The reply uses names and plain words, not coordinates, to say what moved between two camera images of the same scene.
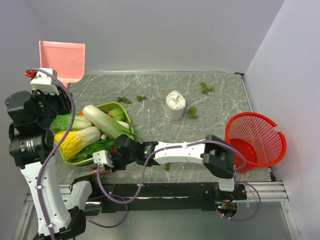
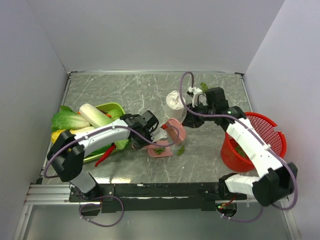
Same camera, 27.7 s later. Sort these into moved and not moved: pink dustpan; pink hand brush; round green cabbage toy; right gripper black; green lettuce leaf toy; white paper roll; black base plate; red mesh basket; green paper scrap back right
Moved: pink hand brush; right gripper black; pink dustpan
Not moved: red mesh basket; black base plate; white paper roll; green paper scrap back right; green lettuce leaf toy; round green cabbage toy
